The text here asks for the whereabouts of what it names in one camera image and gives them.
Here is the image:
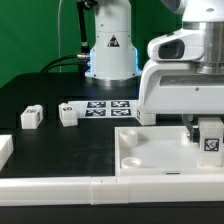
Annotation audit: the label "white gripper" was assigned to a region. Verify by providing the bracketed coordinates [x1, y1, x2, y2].
[139, 29, 224, 143]

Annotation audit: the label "white square table top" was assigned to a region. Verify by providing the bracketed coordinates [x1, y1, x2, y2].
[115, 126, 224, 176]

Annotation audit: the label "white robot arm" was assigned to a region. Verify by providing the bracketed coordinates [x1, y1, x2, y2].
[86, 0, 224, 132]

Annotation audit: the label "white sheet with markers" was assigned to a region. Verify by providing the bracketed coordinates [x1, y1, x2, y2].
[68, 100, 137, 118]

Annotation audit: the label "white left fence block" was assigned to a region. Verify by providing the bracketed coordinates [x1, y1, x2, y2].
[0, 135, 14, 171]

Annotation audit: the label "white front fence rail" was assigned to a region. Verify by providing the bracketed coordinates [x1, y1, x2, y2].
[0, 174, 224, 206]

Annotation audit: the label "black cables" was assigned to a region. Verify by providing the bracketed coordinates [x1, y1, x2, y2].
[40, 54, 92, 74]

